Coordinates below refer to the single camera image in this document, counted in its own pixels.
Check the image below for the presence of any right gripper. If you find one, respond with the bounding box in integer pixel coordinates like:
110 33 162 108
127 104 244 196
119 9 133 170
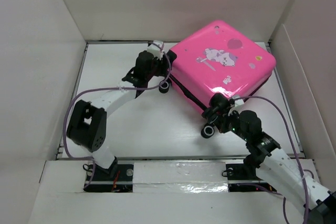
212 106 249 142

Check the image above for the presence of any pink hard-shell suitcase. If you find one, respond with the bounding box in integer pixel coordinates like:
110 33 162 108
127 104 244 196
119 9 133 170
159 19 277 139

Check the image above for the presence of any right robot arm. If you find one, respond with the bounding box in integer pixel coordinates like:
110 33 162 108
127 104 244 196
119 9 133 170
219 110 335 223

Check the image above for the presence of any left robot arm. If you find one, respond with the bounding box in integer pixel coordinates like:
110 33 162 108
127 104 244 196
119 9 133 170
64 50 177 180

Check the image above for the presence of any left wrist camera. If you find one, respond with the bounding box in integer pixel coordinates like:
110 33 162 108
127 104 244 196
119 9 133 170
147 40 164 60

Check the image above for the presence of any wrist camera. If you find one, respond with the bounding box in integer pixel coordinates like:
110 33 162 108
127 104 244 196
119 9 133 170
147 40 164 60
228 95 245 116

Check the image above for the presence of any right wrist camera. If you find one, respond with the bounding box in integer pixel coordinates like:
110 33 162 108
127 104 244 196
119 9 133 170
228 95 245 116

